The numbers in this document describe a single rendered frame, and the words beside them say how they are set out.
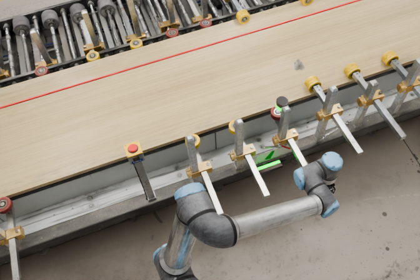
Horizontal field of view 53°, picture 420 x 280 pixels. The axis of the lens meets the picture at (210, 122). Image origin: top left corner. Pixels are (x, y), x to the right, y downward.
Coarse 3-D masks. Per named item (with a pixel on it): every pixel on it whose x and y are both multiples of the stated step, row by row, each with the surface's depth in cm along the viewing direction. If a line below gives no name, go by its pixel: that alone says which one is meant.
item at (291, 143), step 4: (288, 140) 229; (292, 140) 229; (288, 144) 231; (292, 144) 227; (292, 148) 226; (296, 148) 226; (296, 152) 224; (300, 152) 224; (296, 156) 224; (300, 156) 223; (300, 160) 222; (304, 160) 222; (300, 164) 222; (304, 164) 220
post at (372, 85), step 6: (372, 84) 218; (378, 84) 218; (366, 90) 225; (372, 90) 221; (366, 96) 227; (372, 96) 226; (360, 108) 237; (366, 108) 235; (360, 114) 239; (354, 120) 247; (360, 120) 244
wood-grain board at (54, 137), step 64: (320, 0) 284; (384, 0) 281; (128, 64) 260; (192, 64) 257; (256, 64) 255; (320, 64) 253; (384, 64) 250; (0, 128) 237; (64, 128) 235; (128, 128) 233; (192, 128) 231; (0, 192) 215
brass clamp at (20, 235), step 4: (12, 228) 210; (16, 228) 210; (20, 228) 210; (8, 232) 209; (12, 232) 209; (20, 232) 208; (8, 236) 208; (12, 236) 208; (16, 236) 208; (20, 236) 209; (24, 236) 212; (0, 240) 207; (4, 240) 207; (8, 240) 208; (0, 244) 209; (4, 244) 210
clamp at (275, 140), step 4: (288, 132) 231; (296, 132) 230; (272, 136) 232; (276, 136) 230; (288, 136) 229; (292, 136) 229; (296, 136) 230; (272, 140) 231; (276, 140) 228; (280, 140) 228; (284, 140) 228
